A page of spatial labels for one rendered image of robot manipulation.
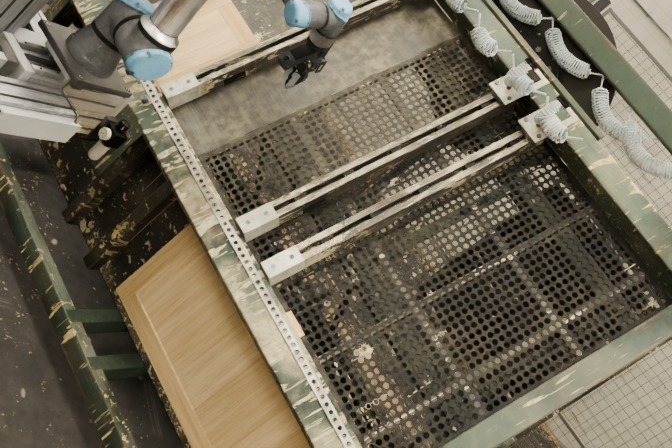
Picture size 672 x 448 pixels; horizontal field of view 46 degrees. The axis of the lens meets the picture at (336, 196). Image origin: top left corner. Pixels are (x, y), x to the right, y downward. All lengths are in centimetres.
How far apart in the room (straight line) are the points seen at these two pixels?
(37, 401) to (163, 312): 51
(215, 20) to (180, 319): 111
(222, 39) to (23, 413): 146
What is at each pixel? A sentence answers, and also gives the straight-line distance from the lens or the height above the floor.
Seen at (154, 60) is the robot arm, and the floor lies 123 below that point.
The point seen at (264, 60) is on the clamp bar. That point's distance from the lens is 290.
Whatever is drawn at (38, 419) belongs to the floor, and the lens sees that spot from 290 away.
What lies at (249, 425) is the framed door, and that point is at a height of 49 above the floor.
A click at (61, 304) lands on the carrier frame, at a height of 18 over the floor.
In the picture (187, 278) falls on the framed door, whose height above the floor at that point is 54.
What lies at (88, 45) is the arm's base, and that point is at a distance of 225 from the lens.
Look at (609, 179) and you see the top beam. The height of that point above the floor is 188.
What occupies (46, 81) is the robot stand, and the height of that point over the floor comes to 97.
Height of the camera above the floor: 195
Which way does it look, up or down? 17 degrees down
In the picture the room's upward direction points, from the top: 50 degrees clockwise
